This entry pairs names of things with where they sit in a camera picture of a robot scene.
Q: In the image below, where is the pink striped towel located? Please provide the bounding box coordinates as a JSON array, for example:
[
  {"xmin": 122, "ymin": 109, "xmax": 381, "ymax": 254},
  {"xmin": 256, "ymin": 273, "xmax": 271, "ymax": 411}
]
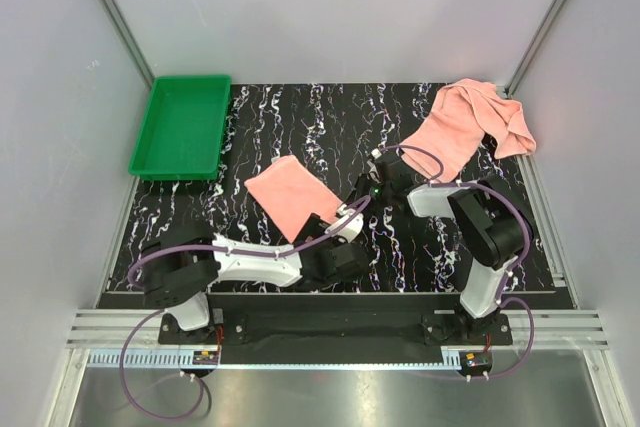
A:
[{"xmin": 244, "ymin": 155, "xmax": 342, "ymax": 242}]

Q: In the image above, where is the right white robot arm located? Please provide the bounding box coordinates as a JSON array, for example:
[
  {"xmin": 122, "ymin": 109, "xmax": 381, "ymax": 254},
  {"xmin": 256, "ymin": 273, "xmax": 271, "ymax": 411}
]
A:
[{"xmin": 352, "ymin": 144, "xmax": 537, "ymax": 345}]

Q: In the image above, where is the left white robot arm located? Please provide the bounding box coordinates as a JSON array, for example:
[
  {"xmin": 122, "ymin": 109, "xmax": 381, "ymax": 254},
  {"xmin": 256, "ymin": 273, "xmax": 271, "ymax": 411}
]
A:
[{"xmin": 128, "ymin": 209, "xmax": 368, "ymax": 343}]

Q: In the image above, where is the black marble pattern mat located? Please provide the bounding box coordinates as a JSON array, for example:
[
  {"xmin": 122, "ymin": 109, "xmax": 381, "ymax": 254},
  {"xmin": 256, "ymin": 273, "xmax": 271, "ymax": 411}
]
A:
[{"xmin": 107, "ymin": 81, "xmax": 564, "ymax": 294}]

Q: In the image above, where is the green plastic tray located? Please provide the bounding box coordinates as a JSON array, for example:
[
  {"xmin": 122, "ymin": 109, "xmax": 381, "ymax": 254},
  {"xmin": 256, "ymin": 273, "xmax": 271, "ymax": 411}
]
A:
[{"xmin": 128, "ymin": 75, "xmax": 231, "ymax": 181}]

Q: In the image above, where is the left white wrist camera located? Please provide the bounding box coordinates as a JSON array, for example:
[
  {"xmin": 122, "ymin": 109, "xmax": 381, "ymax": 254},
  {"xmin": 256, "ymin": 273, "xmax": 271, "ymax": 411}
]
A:
[{"xmin": 326, "ymin": 208, "xmax": 364, "ymax": 243}]

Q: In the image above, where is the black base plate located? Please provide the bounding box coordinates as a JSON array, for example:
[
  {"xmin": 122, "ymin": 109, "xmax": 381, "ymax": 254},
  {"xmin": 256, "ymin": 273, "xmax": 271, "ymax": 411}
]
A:
[{"xmin": 158, "ymin": 291, "xmax": 511, "ymax": 366}]

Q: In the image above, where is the aluminium frame rail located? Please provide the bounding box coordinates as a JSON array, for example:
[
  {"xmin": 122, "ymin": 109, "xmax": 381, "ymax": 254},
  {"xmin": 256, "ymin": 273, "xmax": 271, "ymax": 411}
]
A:
[{"xmin": 66, "ymin": 309, "xmax": 162, "ymax": 348}]

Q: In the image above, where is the white slotted cable duct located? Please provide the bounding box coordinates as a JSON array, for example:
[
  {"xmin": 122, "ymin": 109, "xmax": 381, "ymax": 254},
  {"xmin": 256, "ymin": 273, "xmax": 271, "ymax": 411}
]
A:
[{"xmin": 87, "ymin": 348, "xmax": 220, "ymax": 369}]

